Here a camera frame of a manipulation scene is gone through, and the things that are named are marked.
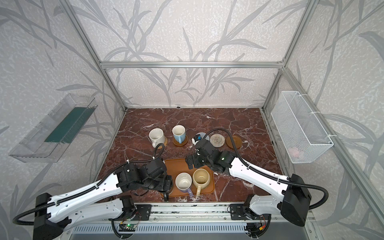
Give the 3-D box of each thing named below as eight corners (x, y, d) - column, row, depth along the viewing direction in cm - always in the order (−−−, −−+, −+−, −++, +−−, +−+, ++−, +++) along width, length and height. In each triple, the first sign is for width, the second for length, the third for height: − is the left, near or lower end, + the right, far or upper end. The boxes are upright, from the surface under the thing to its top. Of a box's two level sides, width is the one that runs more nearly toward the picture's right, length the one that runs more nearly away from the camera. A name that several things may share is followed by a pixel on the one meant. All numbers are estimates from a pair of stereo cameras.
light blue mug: (173, 147, 99) (170, 139, 91) (175, 134, 106) (172, 125, 98) (185, 147, 99) (183, 139, 91) (186, 134, 106) (185, 125, 98)
